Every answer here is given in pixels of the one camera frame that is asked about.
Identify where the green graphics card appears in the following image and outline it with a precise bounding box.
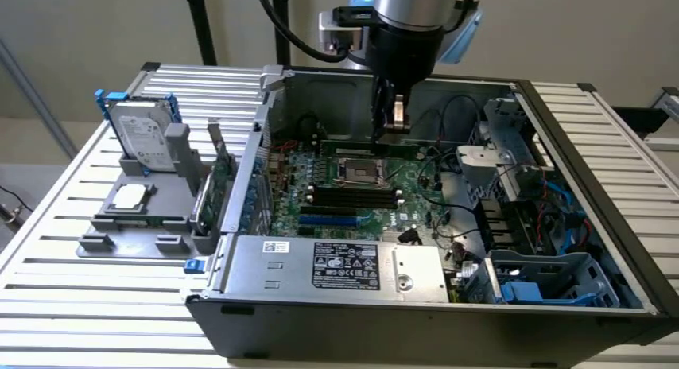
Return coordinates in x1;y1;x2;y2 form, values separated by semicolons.
191;118;238;237

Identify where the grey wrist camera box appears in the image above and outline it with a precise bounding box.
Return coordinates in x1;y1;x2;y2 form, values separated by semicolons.
318;7;372;55

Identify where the silver CPU chip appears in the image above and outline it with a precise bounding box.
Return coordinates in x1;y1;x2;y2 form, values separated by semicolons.
112;184;148;208

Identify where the silver power supply unit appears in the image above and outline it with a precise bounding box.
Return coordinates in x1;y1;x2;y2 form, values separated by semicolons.
220;235;452;305

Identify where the blue SATA wire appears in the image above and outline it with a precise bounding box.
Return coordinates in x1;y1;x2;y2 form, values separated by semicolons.
535;177;594;254

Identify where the metal disk bay cage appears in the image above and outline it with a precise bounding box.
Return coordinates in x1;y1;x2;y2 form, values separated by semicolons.
454;97;556;203

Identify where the blue disk carrier frame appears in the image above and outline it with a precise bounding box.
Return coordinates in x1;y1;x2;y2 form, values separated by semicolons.
92;88;184;147

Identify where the grey plastic parts rack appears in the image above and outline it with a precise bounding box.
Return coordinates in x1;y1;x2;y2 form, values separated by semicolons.
75;123;220;260

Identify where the green RAM stick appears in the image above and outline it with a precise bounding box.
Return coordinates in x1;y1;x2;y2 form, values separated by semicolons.
319;139;420;158

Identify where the red wire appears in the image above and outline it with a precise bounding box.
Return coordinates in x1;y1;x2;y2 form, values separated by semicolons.
532;201;556;251

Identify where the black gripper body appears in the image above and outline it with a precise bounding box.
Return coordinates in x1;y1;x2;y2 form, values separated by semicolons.
367;23;446;85

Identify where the black vertical pole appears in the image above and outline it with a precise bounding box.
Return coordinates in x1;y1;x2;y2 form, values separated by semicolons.
272;0;294;67
183;0;219;66

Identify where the metal CPU socket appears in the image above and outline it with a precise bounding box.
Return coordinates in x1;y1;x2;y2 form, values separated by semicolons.
332;157;395;187

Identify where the black RAM slot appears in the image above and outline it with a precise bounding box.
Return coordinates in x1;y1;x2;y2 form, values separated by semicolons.
306;188;403;200
307;184;403;196
304;198;403;211
306;193;403;206

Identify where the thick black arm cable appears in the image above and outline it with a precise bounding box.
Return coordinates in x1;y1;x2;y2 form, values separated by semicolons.
252;0;355;63

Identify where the long blue expansion slot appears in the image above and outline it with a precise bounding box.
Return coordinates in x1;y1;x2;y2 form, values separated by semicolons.
298;215;360;227

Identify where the green Dell motherboard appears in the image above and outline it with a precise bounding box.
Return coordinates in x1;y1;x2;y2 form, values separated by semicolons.
262;140;458;245

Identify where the blue-grey plastic disk bay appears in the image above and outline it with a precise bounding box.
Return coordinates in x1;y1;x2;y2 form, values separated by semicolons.
484;248;621;308

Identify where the black open PC case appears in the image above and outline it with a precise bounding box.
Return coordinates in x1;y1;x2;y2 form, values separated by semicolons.
183;64;679;361

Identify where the silver hard disk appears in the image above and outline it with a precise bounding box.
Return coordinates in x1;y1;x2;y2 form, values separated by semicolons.
108;101;178;173

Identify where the grey aluminium frame post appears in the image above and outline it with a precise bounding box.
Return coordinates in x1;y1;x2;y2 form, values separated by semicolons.
0;37;79;161

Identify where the black thin wire loop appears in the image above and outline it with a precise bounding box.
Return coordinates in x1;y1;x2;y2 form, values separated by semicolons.
438;95;484;147

